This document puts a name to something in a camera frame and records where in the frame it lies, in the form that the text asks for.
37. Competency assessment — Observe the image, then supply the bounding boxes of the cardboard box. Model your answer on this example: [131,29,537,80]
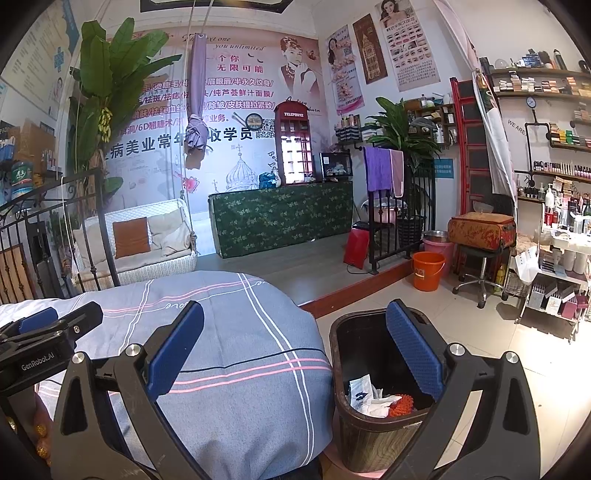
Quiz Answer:
[9,117,57,160]

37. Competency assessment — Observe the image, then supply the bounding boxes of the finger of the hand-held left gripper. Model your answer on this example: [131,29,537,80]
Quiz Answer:
[0,307,59,341]
[9,301,104,352]

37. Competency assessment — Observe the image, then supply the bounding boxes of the pink towel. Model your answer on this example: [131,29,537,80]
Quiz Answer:
[389,148,406,200]

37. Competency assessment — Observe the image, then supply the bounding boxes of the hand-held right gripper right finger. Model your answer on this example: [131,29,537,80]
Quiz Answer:
[385,299,542,480]

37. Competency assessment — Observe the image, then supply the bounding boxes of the white paper packet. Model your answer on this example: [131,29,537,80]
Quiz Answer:
[348,378,384,413]

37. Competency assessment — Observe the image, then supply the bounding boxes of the black iron rack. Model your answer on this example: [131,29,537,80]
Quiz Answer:
[367,145,437,276]

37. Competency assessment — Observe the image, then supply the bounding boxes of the brown suitcase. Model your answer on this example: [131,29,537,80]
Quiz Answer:
[447,213,517,253]

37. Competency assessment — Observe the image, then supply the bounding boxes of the banana plant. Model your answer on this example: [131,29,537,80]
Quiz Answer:
[69,18,184,199]

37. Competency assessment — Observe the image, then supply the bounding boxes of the purple towel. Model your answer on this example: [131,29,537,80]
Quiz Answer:
[363,147,393,194]

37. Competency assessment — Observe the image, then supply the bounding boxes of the potted green plant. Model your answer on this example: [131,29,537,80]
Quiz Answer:
[365,97,442,160]

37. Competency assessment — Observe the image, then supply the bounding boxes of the dark wooden wall shelf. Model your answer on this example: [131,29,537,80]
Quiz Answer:
[404,95,458,147]

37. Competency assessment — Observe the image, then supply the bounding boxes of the black iron bed frame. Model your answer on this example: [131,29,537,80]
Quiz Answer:
[0,167,122,296]

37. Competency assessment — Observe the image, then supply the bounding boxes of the brown cushion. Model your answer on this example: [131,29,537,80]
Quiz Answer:
[112,217,153,260]

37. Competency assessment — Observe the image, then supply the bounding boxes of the white wicker swing sofa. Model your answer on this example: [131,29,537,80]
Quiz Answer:
[73,198,199,292]

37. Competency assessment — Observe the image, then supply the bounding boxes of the hanging purple umbrella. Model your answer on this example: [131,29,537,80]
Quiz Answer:
[182,32,216,169]

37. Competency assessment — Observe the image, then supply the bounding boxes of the brown tower poster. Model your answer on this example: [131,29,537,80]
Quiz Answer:
[352,13,389,85]

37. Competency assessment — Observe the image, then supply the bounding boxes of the white cart with cosmetics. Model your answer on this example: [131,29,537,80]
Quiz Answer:
[505,185,591,343]

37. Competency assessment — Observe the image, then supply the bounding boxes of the large wall poster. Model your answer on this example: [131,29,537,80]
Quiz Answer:
[104,32,322,217]

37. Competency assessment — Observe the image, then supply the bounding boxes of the orange foam net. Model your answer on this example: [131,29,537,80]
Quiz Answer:
[387,394,415,419]

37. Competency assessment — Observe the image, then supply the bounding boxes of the wall shelves with cosmetics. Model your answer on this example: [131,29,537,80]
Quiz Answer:
[480,46,591,204]

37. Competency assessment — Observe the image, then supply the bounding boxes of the white plastic bag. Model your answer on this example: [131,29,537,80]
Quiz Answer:
[358,394,402,419]

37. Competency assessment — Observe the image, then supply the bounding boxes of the green patterned counter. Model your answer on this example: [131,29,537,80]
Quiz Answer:
[208,181,355,260]

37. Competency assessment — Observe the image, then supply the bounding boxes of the red telephone booth cabinet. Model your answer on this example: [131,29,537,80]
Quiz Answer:
[274,100,315,186]

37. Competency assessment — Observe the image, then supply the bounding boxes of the red ladder shelf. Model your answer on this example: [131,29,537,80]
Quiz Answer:
[450,78,493,217]

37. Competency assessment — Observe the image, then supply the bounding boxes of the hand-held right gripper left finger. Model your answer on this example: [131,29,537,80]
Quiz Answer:
[50,300,206,480]

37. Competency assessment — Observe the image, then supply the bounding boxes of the pink gold-dotted garment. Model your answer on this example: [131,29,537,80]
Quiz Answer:
[34,390,54,467]

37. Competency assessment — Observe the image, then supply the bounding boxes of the black wall shelf with bottles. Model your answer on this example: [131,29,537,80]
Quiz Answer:
[335,113,366,150]

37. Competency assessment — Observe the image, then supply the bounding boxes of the eyebrow chart poster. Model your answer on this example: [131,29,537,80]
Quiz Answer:
[375,0,435,92]

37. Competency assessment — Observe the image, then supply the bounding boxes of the large beige cushion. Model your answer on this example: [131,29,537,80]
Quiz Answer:
[148,210,193,253]

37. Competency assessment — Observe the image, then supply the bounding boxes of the pink wall poster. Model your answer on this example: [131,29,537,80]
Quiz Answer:
[327,25,362,116]

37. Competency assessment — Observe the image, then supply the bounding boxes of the black display box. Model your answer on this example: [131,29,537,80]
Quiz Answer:
[320,151,353,182]

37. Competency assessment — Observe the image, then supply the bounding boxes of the red bag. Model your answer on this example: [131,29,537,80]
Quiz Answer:
[343,227,370,270]

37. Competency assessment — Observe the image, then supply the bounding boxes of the white banner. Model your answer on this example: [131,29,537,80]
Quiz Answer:
[431,0,518,209]

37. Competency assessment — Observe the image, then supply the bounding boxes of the green tub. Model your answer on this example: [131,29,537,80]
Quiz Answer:
[10,161,36,200]

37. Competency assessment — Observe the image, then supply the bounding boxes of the chrome stool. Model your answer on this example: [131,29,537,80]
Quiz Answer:
[451,244,507,309]

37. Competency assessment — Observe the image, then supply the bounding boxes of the black trash bin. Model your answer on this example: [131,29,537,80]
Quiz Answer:
[329,310,451,474]

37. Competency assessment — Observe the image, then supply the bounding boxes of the pink bucket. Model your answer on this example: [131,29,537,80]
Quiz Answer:
[421,231,456,278]

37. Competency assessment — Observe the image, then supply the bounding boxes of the brown wooden panel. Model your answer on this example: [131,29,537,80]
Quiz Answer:
[0,243,38,306]

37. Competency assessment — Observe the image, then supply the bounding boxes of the orange bucket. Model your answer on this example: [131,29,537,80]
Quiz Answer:
[412,251,448,292]

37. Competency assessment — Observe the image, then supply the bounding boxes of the pink wash basin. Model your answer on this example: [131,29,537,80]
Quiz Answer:
[369,203,399,227]

